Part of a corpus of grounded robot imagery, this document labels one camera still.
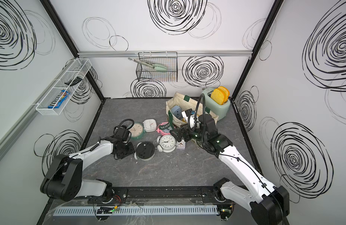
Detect white wire wall shelf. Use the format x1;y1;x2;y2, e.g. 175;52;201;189
35;58;92;116

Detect white cable duct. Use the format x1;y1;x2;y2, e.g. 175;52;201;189
53;205;219;216

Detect blue candy packet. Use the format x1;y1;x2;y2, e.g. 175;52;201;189
48;90;70;109

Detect small white square clock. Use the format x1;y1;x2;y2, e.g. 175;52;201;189
176;139;186;150

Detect cream canvas tote bag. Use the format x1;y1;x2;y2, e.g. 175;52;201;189
165;92;219;128

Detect black remote control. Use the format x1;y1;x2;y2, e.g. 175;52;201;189
65;77;82;87

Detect yellow toast slice back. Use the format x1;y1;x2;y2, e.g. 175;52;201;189
218;86;230;103

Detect yellow toast slice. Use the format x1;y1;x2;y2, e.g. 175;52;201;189
210;88;225;105
218;86;230;103

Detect clock face down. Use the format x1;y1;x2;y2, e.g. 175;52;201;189
133;142;156;161

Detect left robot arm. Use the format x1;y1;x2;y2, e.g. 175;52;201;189
40;124;134;203

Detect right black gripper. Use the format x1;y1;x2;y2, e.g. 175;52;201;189
170;121;208;142

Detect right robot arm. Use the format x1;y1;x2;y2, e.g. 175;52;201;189
171;111;290;225

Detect pink round alarm clock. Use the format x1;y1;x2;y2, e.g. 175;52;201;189
156;121;174;136

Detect pale blue square clock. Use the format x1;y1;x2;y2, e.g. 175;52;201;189
171;105;183;120

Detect mint green toaster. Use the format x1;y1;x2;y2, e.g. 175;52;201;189
202;87;231;121

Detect black wire basket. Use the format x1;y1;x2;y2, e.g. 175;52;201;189
134;51;178;82

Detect green kitchen tongs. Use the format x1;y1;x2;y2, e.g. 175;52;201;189
128;58;168;72

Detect yellow toast slice front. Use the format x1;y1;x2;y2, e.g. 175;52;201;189
210;88;225;105

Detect white twin bell clock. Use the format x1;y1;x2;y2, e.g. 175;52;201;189
157;135;177;153

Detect green round alarm clock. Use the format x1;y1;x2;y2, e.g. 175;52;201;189
129;122;145;140

